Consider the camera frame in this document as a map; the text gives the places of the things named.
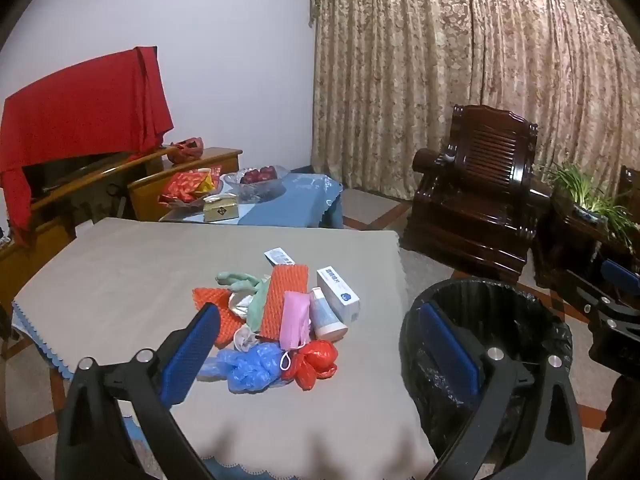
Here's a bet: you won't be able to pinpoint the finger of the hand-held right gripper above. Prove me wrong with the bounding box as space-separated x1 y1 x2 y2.
589 305 640 366
564 259 640 322

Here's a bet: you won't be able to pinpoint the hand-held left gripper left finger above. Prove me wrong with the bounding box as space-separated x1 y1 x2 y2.
56 302 222 480

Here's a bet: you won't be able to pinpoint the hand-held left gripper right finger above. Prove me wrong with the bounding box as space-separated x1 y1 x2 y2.
417 301 587 480

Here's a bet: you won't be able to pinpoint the green rubber glove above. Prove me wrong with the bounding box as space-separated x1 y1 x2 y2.
216 270 266 293
245 277 273 333

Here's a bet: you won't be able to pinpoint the black bin with bag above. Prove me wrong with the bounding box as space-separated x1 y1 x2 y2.
399 280 574 461

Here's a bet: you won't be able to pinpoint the orange foam net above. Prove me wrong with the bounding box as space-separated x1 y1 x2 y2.
192 287 241 348
260 264 308 343

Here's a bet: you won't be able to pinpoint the blue plastic bag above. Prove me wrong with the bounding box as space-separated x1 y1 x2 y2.
197 342 293 395

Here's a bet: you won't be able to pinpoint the dark wooden side table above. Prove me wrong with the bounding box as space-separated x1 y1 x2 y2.
532 195 640 306

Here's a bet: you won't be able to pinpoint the green potted plant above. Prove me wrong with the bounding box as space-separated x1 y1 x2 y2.
542 162 636 248

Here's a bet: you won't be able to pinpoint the pink face mask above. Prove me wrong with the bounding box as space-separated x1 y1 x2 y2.
279 290 313 371

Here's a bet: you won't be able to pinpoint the white and blue box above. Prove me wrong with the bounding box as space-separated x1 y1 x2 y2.
316 266 362 324

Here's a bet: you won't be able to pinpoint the red plastic bag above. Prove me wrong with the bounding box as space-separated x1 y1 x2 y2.
282 340 339 391

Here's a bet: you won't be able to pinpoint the white and blue bottle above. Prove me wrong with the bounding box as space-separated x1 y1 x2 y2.
309 287 349 339

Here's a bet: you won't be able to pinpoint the gold tissue box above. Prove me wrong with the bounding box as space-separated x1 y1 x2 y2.
202 195 241 222

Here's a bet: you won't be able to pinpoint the blue scalloped table cover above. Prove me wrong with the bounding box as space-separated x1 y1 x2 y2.
11 305 281 480

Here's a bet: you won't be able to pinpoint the light wooden cabinet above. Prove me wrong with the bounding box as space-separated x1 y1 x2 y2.
0 147 244 306

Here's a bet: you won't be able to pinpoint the red and yellow snack packets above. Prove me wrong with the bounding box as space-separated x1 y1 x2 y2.
159 170 222 206

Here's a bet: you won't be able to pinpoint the glass fruit bowl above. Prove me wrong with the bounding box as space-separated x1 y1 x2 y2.
222 166 290 204

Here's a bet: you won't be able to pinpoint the dark wooden armchair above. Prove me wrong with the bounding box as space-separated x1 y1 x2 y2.
402 104 553 281

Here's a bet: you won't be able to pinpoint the blue coffee table cloth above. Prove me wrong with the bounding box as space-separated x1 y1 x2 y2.
160 172 345 231

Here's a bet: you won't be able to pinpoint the red cloth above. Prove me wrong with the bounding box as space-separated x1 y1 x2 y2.
0 46 175 246

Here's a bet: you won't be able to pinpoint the beige patterned curtain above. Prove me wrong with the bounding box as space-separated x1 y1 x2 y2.
308 0 640 201

